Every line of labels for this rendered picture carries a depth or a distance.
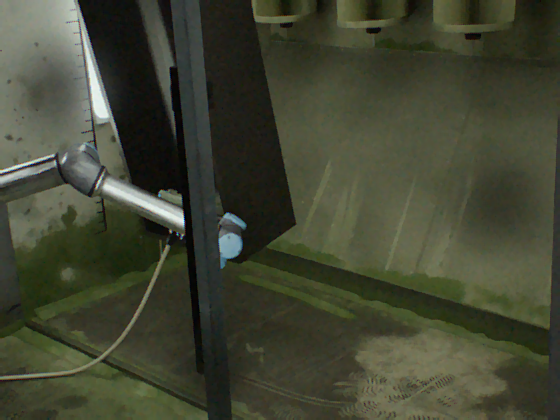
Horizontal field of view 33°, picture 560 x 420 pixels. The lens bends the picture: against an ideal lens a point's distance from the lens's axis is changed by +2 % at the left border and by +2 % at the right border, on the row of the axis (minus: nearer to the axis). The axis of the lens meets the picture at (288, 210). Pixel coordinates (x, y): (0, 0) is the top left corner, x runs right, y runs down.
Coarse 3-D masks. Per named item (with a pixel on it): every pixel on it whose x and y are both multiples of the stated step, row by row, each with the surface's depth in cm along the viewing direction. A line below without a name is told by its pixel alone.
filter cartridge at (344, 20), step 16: (336, 0) 429; (352, 0) 415; (368, 0) 413; (384, 0) 413; (400, 0) 416; (352, 16) 417; (368, 16) 416; (384, 16) 414; (400, 16) 419; (368, 32) 430
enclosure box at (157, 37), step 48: (96, 0) 365; (144, 0) 382; (240, 0) 340; (96, 48) 369; (144, 48) 386; (240, 48) 344; (144, 96) 391; (240, 96) 349; (144, 144) 395; (240, 144) 353; (240, 192) 358; (288, 192) 379
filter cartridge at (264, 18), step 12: (252, 0) 465; (264, 0) 454; (276, 0) 453; (288, 0) 453; (300, 0) 453; (312, 0) 458; (264, 12) 456; (276, 12) 454; (288, 12) 456; (300, 12) 455; (312, 12) 460; (288, 24) 468
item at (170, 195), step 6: (162, 192) 353; (168, 192) 354; (174, 192) 355; (162, 198) 352; (168, 198) 352; (174, 198) 354; (180, 198) 355; (180, 204) 356; (216, 204) 366; (216, 210) 365; (222, 210) 366; (222, 216) 368; (174, 234) 362; (168, 240) 364; (174, 240) 364
